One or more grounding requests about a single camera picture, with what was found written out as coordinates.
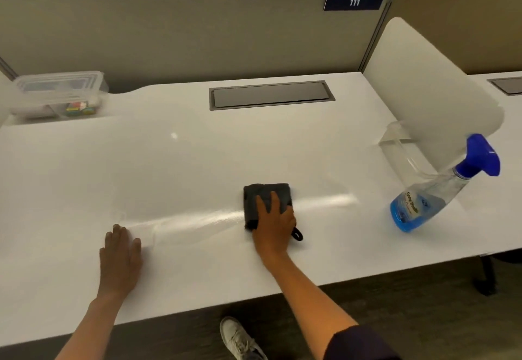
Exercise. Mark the person's white shoe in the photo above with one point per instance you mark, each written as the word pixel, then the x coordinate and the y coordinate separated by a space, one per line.
pixel 238 337

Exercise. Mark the dark blue number sign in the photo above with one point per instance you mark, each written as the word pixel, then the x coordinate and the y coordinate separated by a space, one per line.
pixel 354 2

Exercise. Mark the person's right hand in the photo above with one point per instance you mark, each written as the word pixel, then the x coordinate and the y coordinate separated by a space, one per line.
pixel 275 233

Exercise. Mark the grey microfibre cloth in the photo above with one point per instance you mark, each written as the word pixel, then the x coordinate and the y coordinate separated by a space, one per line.
pixel 250 204

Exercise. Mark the black table leg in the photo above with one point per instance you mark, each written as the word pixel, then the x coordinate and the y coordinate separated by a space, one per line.
pixel 487 278

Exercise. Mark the beige partition panel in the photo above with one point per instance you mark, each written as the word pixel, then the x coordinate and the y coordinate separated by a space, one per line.
pixel 183 37
pixel 469 33

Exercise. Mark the blue spray bottle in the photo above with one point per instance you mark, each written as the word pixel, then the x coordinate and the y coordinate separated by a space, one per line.
pixel 412 209

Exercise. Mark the white desk divider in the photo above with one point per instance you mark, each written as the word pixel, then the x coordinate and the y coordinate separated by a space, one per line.
pixel 4 102
pixel 408 74

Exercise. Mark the clear lidded storage box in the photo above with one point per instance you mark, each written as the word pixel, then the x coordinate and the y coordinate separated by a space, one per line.
pixel 57 94

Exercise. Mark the clear plastic bin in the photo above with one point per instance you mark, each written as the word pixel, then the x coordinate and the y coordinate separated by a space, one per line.
pixel 397 147

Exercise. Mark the person's left forearm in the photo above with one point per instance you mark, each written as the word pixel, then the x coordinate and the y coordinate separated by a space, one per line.
pixel 91 331

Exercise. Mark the person's left hand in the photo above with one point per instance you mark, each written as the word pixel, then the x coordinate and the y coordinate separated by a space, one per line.
pixel 120 266

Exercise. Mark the person's right forearm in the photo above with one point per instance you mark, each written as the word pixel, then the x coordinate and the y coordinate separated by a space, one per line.
pixel 310 306

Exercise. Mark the white table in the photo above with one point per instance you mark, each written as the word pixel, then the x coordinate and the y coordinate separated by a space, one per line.
pixel 511 127
pixel 183 160

